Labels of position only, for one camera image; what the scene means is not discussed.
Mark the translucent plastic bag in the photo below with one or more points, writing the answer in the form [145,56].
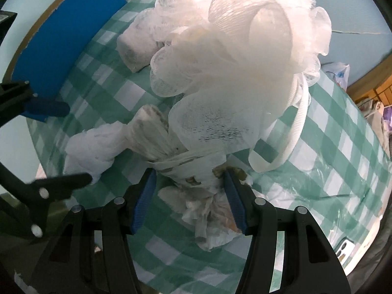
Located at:
[340,75]

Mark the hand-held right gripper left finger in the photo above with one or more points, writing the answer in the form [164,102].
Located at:
[144,200]

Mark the wooden headboard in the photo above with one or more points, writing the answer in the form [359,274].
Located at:
[378,93]

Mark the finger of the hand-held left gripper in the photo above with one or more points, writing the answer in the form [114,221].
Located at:
[58,186]
[46,107]

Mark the white tissue paper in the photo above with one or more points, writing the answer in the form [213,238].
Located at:
[92,150]

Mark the white cloth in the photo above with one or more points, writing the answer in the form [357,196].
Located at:
[134,49]

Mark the cardboard box with blue tape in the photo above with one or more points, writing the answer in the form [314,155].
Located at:
[67,46]

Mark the beige blanket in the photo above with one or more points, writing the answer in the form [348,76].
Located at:
[372,110]

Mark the white mesh bath loofah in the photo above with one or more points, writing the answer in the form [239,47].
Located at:
[239,52]

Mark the stained white rag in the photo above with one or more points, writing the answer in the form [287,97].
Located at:
[190,171]

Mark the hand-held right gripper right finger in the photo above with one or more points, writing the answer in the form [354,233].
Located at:
[234,203]

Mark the white smartphone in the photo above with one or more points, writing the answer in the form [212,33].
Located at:
[346,249]

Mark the green white checked tablecloth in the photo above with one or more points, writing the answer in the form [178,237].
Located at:
[330,147]

